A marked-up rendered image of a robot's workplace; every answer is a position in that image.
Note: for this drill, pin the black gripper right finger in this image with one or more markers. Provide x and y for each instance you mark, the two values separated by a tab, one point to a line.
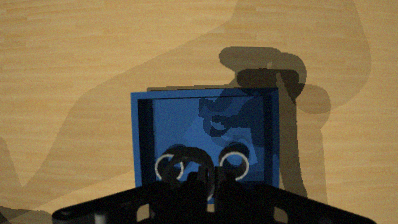
299	209

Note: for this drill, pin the blue crate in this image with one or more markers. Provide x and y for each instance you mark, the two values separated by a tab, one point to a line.
211	120

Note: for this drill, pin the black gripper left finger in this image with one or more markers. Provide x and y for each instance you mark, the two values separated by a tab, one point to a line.
122	207

